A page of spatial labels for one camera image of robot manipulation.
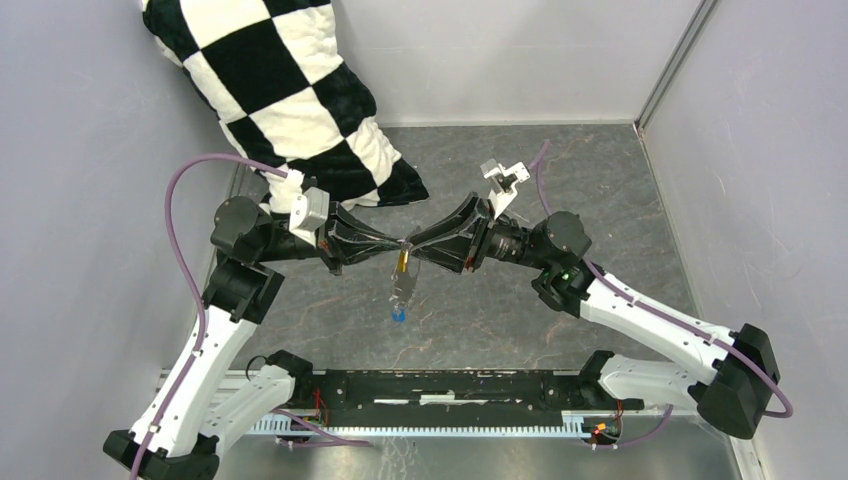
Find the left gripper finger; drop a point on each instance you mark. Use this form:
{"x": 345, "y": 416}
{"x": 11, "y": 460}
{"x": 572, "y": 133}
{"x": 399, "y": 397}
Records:
{"x": 348, "y": 228}
{"x": 351, "y": 253}

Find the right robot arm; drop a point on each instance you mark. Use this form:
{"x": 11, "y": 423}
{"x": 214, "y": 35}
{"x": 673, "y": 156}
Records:
{"x": 729, "y": 377}

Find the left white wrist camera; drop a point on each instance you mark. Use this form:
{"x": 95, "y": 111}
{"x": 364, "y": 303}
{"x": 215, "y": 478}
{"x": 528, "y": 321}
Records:
{"x": 309, "y": 212}

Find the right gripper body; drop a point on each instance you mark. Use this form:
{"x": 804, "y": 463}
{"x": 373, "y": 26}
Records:
{"x": 482, "y": 234}

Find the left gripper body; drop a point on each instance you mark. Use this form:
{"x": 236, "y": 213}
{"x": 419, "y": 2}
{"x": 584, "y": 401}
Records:
{"x": 325, "y": 245}

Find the yellow tagged key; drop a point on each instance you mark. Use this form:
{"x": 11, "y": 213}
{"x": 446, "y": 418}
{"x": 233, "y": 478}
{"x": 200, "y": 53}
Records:
{"x": 402, "y": 262}

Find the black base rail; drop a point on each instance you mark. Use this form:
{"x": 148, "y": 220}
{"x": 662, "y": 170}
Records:
{"x": 452, "y": 398}

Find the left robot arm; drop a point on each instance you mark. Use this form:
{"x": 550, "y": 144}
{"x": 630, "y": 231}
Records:
{"x": 183, "y": 435}

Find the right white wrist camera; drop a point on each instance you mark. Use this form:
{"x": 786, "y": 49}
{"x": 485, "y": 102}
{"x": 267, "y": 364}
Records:
{"x": 504, "y": 182}

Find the black white checkered blanket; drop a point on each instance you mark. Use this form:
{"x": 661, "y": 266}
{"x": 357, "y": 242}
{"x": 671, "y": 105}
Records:
{"x": 284, "y": 97}

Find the white slotted cable duct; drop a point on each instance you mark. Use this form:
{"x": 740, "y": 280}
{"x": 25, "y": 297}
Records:
{"x": 570, "y": 426}

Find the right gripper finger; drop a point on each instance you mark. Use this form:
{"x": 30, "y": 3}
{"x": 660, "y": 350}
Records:
{"x": 459, "y": 220}
{"x": 449, "y": 255}

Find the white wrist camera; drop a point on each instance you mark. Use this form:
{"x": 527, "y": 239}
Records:
{"x": 504, "y": 182}
{"x": 309, "y": 212}

